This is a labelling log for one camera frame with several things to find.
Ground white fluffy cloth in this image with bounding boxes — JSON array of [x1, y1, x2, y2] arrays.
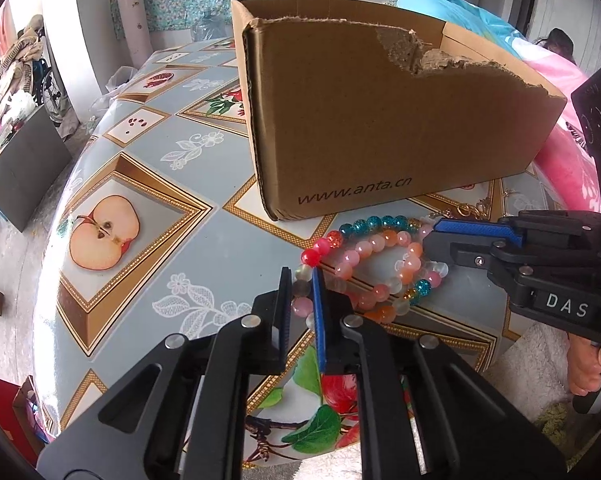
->
[[483, 322, 601, 426]]

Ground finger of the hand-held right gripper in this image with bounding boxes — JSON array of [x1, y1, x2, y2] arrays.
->
[[422, 230, 511, 286], [432, 216, 526, 250]]

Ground white door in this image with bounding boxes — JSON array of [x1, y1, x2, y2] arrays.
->
[[501, 0, 541, 36]]

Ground pile of clothes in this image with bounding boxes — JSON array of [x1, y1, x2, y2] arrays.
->
[[0, 15, 46, 93]]

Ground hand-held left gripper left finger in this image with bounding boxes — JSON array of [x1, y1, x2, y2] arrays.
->
[[36, 266, 294, 480]]

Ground blue quilt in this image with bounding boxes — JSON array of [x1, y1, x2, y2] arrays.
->
[[395, 0, 524, 61]]

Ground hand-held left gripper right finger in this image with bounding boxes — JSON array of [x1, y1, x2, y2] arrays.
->
[[312, 265, 567, 480]]

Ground torn cardboard box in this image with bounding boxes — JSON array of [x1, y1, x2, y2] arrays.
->
[[230, 0, 567, 222]]

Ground white plastic bag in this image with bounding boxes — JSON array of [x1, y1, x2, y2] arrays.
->
[[88, 65, 141, 116]]

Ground person's right hand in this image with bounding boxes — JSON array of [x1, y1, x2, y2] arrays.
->
[[567, 332, 601, 398]]

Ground green fluffy cloth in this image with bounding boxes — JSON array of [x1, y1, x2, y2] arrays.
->
[[533, 400, 581, 461]]

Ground pink orange bead bracelet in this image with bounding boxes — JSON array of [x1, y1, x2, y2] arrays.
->
[[291, 230, 449, 331]]

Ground empty clear water jug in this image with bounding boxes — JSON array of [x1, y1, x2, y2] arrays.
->
[[190, 10, 228, 43]]

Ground grey cabinet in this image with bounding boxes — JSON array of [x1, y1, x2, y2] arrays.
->
[[0, 105, 74, 233]]

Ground red box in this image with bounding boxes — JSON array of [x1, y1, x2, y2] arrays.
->
[[0, 370, 34, 466]]

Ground bicycle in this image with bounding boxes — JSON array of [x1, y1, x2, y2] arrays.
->
[[30, 55, 66, 126]]

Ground brown paper bag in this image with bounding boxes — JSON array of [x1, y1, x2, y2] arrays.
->
[[13, 375, 56, 443]]

